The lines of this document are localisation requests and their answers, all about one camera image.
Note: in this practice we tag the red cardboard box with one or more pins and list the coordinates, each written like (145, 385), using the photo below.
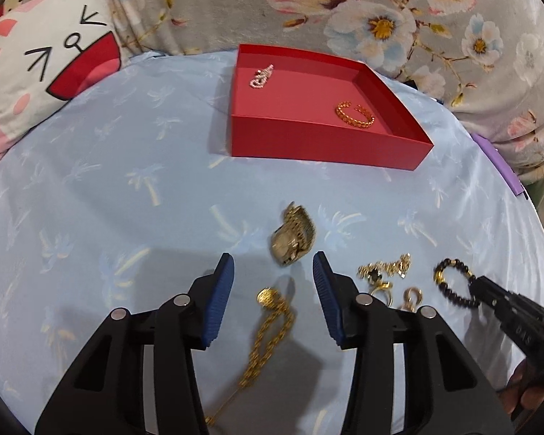
(299, 145)

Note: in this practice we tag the small gold hoop earring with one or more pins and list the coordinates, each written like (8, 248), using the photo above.
(416, 293)
(407, 306)

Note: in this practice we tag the gold wrist watch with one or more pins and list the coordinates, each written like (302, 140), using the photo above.
(285, 244)

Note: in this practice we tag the grey floral blanket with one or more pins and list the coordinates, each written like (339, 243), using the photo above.
(344, 9)

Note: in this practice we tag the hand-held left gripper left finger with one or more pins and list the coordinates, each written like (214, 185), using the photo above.
(217, 303)

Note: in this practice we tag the person's right hand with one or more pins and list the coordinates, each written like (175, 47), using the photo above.
(521, 380)

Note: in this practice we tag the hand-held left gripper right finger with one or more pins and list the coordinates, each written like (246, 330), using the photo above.
(326, 299)

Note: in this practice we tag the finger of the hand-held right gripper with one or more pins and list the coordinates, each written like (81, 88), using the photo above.
(489, 292)

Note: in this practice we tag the light blue palm-print sheet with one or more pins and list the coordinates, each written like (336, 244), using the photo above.
(118, 190)

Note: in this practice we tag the white cartoon face pillow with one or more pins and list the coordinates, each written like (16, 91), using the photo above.
(50, 77)

